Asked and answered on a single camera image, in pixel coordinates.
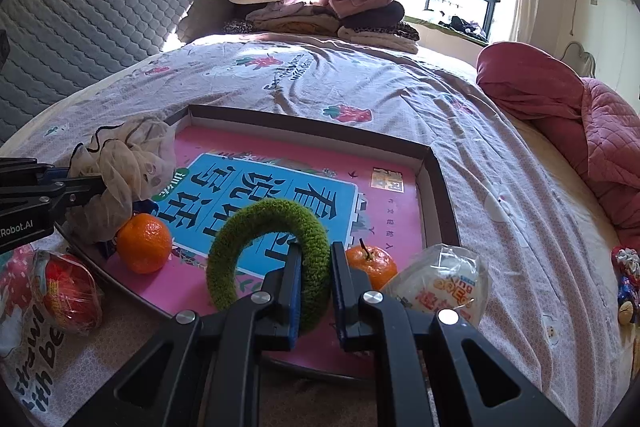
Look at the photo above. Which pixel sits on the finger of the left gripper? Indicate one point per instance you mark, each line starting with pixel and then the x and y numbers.
pixel 25 171
pixel 41 204

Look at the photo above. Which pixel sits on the pink blue children's book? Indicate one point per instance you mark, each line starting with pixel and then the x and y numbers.
pixel 280 226

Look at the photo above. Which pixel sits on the grey quilted headboard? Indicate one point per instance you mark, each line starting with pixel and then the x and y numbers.
pixel 58 47

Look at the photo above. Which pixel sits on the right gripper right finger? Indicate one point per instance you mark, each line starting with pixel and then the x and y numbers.
pixel 431 369

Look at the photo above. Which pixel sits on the blue snack packet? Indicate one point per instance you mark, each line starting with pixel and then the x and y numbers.
pixel 147 206

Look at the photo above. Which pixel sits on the cream mesh drawstring bag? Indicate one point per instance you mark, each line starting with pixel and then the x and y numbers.
pixel 136 160

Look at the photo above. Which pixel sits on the pink strawberry print bedsheet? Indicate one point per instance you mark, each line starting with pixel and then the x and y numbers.
pixel 499 187

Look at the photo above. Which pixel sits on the pink quilted comforter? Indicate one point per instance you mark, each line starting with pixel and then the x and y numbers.
pixel 595 130

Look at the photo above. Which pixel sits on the small colourful toy figure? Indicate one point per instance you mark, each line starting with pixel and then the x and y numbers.
pixel 625 262

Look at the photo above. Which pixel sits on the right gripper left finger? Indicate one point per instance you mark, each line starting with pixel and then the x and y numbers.
pixel 203 371

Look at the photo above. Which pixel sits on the pile of folded clothes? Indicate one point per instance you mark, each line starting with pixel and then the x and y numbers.
pixel 378 23

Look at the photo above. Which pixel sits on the round blue red snack bag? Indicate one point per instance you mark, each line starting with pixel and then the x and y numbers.
pixel 67 291

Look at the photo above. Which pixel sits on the orange mandarin with stem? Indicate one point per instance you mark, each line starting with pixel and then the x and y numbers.
pixel 378 264

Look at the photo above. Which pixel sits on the red white snack bag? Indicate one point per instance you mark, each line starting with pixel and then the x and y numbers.
pixel 443 277

